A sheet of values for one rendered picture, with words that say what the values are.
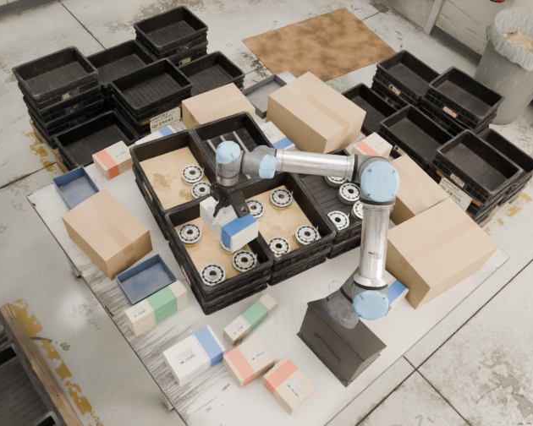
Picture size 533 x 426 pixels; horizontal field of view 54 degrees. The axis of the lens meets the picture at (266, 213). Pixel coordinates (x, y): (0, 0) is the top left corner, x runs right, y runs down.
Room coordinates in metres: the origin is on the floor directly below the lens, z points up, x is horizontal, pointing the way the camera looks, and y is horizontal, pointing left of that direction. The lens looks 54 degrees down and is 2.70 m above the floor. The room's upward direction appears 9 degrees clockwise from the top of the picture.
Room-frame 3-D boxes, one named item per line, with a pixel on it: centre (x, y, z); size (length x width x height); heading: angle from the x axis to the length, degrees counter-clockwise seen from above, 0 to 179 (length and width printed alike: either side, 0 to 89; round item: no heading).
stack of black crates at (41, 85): (2.34, 1.35, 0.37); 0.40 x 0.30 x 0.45; 137
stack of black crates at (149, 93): (2.36, 0.78, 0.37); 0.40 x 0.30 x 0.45; 137
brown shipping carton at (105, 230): (1.18, 0.65, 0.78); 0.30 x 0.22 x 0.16; 54
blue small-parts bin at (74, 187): (1.40, 0.87, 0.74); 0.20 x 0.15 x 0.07; 44
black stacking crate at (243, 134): (1.64, 0.17, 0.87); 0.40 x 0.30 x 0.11; 36
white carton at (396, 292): (1.13, -0.52, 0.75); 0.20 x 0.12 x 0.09; 51
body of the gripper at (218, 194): (1.14, 0.16, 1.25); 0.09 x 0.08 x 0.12; 47
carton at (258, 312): (0.91, 0.00, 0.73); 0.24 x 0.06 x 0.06; 141
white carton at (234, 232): (1.12, 0.13, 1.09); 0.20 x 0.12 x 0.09; 47
